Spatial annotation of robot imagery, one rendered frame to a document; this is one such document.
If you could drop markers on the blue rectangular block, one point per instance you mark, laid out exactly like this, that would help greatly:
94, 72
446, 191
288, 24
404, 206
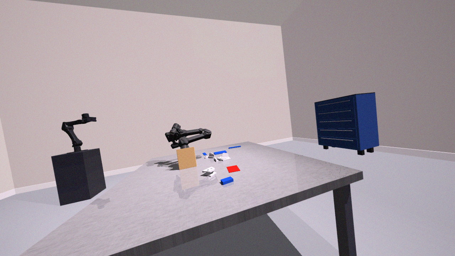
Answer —
227, 180

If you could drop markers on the red flat rectangular plate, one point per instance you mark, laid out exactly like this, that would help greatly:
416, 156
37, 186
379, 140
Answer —
233, 168

